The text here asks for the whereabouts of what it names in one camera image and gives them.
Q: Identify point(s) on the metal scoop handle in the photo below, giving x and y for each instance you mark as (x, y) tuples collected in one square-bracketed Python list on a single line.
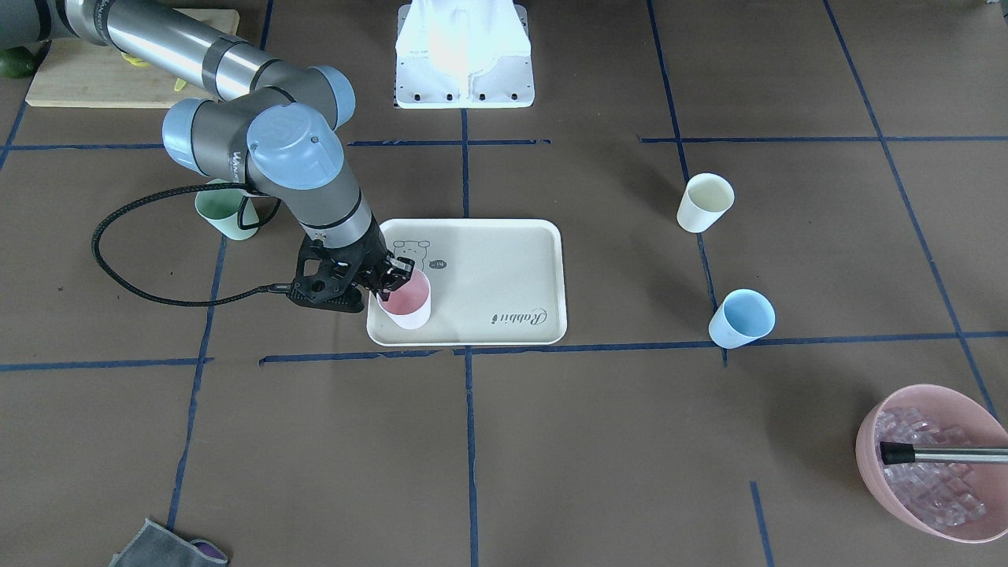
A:
[(893, 453)]

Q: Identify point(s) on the green plastic cup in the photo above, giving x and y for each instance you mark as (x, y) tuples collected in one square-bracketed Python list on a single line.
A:
[(230, 211)]

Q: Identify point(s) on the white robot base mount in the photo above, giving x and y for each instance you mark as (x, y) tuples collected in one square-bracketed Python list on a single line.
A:
[(463, 55)]

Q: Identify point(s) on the cream rectangular rabbit tray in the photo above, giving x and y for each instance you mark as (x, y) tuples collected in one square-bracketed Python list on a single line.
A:
[(494, 282)]

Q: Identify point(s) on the pink plastic cup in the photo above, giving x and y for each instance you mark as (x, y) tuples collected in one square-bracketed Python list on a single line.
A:
[(410, 306)]

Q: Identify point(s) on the blue plastic cup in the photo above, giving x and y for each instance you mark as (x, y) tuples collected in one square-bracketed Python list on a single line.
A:
[(742, 317)]

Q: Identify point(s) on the cream plastic cup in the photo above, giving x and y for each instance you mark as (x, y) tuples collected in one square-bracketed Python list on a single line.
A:
[(706, 198)]

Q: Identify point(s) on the grey folded cloth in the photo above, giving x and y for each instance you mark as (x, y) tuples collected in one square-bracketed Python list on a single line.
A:
[(154, 545)]

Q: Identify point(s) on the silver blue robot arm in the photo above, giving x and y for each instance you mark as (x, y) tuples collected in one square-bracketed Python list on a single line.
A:
[(267, 129)]

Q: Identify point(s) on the wooden cutting board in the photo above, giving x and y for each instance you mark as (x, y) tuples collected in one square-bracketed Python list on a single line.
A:
[(127, 54)]

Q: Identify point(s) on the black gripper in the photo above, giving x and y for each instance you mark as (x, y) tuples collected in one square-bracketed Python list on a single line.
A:
[(368, 266)]

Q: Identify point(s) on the pink bowl with ice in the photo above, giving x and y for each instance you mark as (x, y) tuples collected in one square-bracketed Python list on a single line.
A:
[(963, 502)]

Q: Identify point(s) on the green avocado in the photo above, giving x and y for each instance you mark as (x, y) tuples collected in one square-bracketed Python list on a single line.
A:
[(17, 62)]

